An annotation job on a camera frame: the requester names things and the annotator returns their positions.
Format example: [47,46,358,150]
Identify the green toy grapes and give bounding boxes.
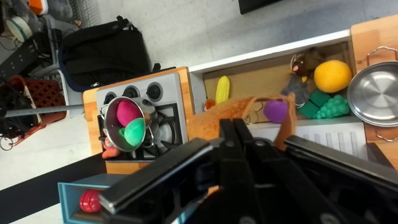
[298,91,349,119]

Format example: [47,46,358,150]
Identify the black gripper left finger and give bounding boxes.
[99,138,212,214]

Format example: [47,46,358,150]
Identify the brown toy animal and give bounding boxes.
[281,48,320,107]

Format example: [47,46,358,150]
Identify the red toy strawberry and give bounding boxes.
[79,189,100,213]

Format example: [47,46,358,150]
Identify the pink toy ball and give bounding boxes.
[116,99,141,126]

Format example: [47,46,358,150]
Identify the yellow toy corn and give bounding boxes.
[215,76,230,104]

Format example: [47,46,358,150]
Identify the toy stove top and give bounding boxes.
[95,72,187,162]

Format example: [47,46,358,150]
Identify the red perforated basket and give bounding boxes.
[0,76,65,150]

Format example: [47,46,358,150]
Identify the white toy sink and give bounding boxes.
[188,30,368,159]

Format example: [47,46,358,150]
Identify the green toy ball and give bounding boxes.
[119,118,145,147]

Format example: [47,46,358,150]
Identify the yellow toy lemon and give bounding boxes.
[313,60,351,93]

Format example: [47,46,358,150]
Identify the purple toy fruit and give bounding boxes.
[263,101,287,123]

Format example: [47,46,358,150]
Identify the steel pan with handles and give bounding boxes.
[346,46,398,143]

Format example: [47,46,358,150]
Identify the steel pot on stove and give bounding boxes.
[99,96,156,152]

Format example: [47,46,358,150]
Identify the orange towel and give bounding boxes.
[186,92,297,150]

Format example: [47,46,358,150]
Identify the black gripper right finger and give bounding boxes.
[284,136,398,192]

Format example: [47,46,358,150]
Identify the black backpack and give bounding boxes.
[58,16,159,92]

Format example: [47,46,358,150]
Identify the teal storage bin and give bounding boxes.
[58,174,123,224]

